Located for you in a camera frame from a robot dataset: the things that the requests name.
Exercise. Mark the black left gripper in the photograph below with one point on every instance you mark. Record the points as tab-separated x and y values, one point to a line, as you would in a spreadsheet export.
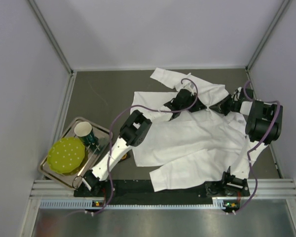
196	104

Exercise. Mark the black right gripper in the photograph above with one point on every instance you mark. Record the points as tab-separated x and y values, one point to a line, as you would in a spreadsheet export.
223	105

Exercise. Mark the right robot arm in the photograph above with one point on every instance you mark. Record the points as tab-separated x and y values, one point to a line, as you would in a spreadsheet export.
263	125

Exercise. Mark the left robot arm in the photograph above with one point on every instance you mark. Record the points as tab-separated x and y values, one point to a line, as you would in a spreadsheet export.
134	131

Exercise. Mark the white button-up shirt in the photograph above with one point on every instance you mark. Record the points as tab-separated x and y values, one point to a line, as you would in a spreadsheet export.
195	147

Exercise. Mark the small black box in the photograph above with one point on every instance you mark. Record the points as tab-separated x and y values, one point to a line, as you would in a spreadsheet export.
128	156

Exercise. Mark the green paper cup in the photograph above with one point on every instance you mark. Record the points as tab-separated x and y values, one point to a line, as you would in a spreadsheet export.
84	131

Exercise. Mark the silver metal tray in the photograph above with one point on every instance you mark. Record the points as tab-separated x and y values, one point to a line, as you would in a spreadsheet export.
92	154

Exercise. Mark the metal knife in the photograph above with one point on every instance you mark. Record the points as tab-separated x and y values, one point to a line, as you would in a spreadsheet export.
82	169

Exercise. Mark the green polka dot plate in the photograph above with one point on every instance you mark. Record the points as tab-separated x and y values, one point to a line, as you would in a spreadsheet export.
66	155

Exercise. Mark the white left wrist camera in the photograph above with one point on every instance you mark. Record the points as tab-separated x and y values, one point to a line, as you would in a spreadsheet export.
192	88

